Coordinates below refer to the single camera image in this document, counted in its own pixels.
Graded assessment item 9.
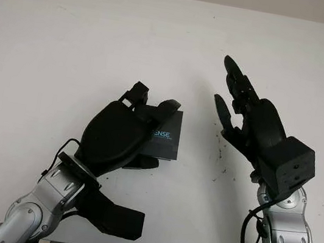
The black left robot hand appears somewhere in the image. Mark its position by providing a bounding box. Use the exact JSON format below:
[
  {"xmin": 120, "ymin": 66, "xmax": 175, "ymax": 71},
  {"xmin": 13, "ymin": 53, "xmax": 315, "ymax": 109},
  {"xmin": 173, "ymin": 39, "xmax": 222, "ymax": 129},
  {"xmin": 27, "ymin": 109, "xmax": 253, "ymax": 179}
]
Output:
[{"xmin": 70, "ymin": 72, "xmax": 186, "ymax": 190}]

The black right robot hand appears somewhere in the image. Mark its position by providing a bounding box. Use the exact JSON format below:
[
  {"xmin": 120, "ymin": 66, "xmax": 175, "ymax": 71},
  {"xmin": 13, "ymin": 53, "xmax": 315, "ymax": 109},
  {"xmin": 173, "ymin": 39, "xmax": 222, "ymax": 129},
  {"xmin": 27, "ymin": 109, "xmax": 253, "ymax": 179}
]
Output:
[{"xmin": 202, "ymin": 54, "xmax": 298, "ymax": 188}]

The black RealSense box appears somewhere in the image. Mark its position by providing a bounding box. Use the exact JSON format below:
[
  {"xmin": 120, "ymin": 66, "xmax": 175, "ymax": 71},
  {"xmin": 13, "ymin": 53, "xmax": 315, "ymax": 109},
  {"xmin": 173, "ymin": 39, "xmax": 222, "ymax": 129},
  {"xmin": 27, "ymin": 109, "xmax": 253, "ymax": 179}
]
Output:
[{"xmin": 136, "ymin": 104, "xmax": 186, "ymax": 162}]

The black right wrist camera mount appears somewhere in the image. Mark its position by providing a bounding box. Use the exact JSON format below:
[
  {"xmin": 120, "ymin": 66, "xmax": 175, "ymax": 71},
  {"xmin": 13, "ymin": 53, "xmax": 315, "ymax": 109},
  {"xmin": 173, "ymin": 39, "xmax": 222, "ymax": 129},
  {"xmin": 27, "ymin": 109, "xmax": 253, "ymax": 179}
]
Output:
[{"xmin": 250, "ymin": 131, "xmax": 322, "ymax": 208}]

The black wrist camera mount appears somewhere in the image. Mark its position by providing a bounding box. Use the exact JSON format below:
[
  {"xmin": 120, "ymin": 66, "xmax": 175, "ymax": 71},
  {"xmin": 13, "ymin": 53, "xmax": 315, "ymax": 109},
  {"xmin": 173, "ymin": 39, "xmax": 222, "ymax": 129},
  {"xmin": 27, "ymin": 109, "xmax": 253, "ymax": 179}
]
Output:
[
  {"xmin": 46, "ymin": 150, "xmax": 154, "ymax": 243},
  {"xmin": 250, "ymin": 131, "xmax": 322, "ymax": 208}
]

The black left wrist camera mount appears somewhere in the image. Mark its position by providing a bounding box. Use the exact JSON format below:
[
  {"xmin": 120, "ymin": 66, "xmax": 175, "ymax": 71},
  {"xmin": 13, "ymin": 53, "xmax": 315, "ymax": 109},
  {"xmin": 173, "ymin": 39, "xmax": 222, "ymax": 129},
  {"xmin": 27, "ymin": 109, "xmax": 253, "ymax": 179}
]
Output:
[{"xmin": 46, "ymin": 150, "xmax": 154, "ymax": 243}]

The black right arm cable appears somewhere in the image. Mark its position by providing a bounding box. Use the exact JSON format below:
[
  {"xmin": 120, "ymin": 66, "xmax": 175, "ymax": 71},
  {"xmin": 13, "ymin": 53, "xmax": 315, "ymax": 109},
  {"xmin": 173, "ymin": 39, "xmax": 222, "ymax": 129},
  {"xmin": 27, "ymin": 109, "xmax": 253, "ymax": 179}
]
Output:
[{"xmin": 240, "ymin": 193, "xmax": 280, "ymax": 243}]

